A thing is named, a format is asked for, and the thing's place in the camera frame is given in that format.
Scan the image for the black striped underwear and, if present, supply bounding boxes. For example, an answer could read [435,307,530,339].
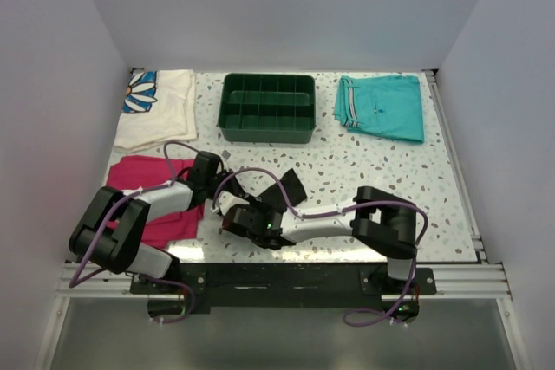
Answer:
[258,169,307,212]

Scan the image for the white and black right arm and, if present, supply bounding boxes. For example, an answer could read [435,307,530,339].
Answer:
[215,186,428,295]

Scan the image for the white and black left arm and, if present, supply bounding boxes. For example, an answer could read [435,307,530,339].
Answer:
[69,151,231,294]

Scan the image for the folded pink cloth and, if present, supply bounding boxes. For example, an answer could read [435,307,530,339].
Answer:
[106,155,204,250]

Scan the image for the green plastic divided tray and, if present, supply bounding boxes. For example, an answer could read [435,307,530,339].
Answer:
[218,73,317,145]

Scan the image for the cream daisy print shirt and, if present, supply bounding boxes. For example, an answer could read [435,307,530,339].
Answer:
[114,69,197,152]

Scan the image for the folded teal shorts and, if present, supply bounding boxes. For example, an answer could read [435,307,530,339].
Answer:
[333,75,425,144]

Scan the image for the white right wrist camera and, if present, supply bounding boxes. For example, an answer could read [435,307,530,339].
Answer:
[211,191,247,217]

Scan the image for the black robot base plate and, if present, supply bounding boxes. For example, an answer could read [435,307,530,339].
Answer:
[129,262,434,315]

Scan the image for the aluminium frame rail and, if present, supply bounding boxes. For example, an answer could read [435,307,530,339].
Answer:
[55,260,151,300]

